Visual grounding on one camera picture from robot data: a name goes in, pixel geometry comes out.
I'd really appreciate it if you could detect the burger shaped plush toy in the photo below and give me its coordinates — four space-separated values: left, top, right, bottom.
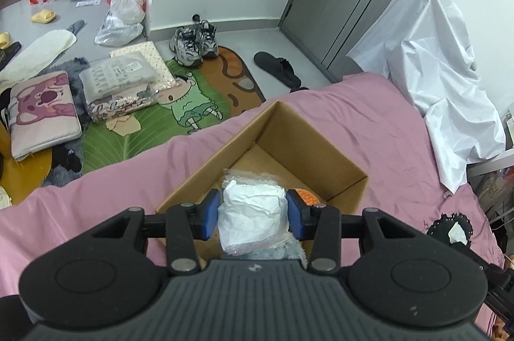
295 189 322 206

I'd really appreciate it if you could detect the grey fluffy plush toy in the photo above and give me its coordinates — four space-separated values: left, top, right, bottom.
225 236 307 269

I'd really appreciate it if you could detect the white wadded cloth bundle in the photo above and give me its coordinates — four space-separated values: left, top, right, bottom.
217 180 290 256

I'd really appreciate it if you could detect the clear bubble wrap bag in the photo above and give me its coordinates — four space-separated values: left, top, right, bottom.
220 169 281 190

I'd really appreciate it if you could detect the black felt pouch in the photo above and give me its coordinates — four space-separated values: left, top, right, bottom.
427 212 473 247

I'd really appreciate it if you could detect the brown cardboard box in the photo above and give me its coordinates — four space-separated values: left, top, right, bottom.
158 102 368 260

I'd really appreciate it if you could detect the pink bed sheet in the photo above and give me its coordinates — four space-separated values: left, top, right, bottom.
1 74 503 340

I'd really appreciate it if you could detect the green cartoon floor mat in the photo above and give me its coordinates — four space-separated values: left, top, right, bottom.
82 47 266 174

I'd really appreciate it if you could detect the packaged folded bedding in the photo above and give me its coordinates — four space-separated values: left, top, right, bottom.
79 49 178 123

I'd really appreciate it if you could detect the black slipper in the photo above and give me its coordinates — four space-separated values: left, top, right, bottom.
253 51 301 90

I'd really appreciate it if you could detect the grey sneaker pair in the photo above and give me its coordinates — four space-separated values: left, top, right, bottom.
169 20 219 68

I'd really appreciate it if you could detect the pink cartoon cushion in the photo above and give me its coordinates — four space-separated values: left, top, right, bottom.
8 71 82 161

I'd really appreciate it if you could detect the white draped sheet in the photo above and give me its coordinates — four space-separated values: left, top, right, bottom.
347 0 505 193

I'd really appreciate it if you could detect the white plastic bag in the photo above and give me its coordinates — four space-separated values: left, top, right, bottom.
94 0 146 48

